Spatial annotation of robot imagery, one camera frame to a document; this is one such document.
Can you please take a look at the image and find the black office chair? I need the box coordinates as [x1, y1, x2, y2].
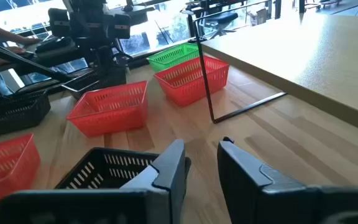
[202, 11, 239, 40]

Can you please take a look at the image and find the red slotted plastic basket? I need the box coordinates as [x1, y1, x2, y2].
[154, 55, 230, 108]
[66, 80, 149, 138]
[0, 133, 42, 217]

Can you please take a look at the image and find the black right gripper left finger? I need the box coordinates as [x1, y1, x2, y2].
[0, 139, 192, 224]

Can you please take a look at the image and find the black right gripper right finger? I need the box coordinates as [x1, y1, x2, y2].
[217, 136, 358, 224]

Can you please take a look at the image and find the wooden shelf black metal frame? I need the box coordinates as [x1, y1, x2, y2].
[180, 0, 358, 138]

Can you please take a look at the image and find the black aluminium rig frame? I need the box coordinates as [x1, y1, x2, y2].
[0, 39, 74, 83]

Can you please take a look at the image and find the cardboard box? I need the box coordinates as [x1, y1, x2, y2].
[248, 5, 269, 26]

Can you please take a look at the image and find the person's hand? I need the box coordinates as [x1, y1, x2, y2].
[17, 35, 42, 46]
[6, 45, 27, 56]

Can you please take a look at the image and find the green slotted plastic basket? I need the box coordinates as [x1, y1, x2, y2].
[147, 42, 200, 73]

